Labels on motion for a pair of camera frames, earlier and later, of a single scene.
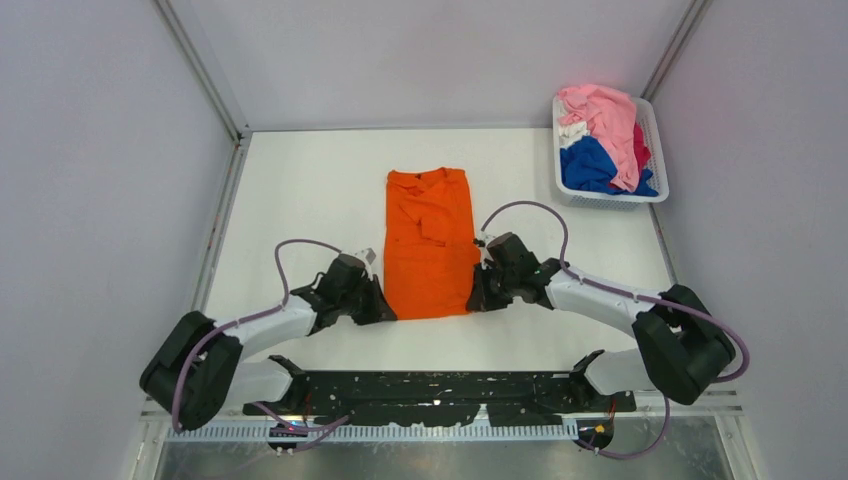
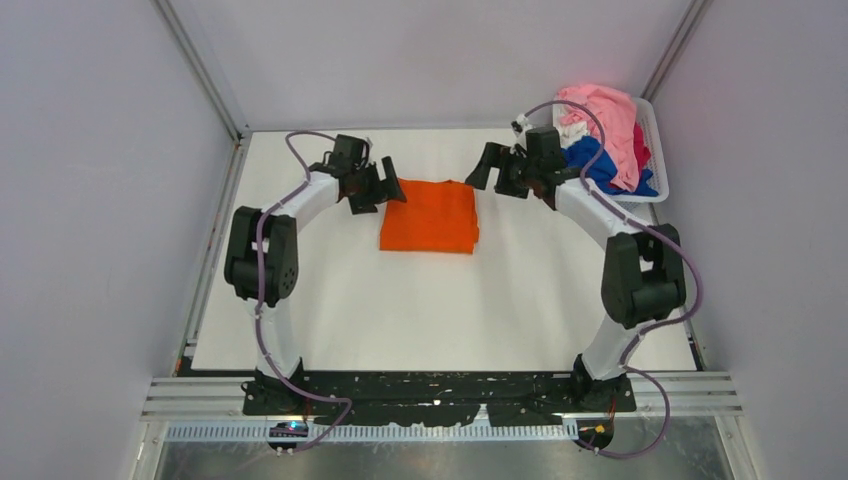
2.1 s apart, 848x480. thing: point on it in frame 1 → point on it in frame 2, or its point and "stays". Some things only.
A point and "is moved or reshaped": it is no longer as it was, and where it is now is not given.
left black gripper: x=379 y=310 → x=367 y=205
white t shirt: x=572 y=132 stays
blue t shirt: x=586 y=163 stays
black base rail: x=417 y=398 stays
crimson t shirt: x=642 y=151 stays
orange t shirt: x=430 y=250 is moved or reshaped
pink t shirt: x=609 y=116 stays
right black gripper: x=481 y=299 → x=493 y=157
